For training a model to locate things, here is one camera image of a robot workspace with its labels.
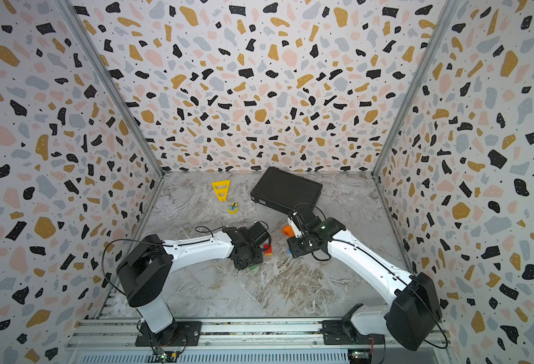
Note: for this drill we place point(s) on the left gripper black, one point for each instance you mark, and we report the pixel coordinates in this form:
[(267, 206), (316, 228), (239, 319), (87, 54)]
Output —
[(241, 265)]

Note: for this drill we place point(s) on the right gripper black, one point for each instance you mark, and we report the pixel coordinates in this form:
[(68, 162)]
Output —
[(293, 249)]

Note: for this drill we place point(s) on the orange rounded lego piece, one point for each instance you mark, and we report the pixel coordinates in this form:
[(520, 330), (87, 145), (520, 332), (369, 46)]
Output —
[(288, 231)]

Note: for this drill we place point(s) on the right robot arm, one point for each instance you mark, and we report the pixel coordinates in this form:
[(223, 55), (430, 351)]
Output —
[(411, 310)]

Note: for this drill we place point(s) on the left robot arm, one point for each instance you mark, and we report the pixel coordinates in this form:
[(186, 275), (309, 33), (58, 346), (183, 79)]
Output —
[(144, 271)]

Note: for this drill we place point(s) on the small yellow round toy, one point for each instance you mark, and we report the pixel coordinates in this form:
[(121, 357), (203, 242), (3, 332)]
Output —
[(233, 208)]

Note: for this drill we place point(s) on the black carrying case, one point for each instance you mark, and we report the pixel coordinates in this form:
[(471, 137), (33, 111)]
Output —
[(284, 191)]

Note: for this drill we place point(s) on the yellow triangular plastic piece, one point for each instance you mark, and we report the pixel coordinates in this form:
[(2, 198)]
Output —
[(221, 189)]

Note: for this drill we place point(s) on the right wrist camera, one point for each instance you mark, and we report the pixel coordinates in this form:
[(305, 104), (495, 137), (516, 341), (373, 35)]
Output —
[(296, 223)]

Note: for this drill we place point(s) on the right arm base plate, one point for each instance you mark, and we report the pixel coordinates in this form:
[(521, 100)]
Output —
[(338, 332)]

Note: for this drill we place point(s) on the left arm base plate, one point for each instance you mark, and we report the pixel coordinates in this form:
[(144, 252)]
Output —
[(178, 334)]

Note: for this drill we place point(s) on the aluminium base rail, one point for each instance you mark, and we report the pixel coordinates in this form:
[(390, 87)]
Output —
[(286, 340)]

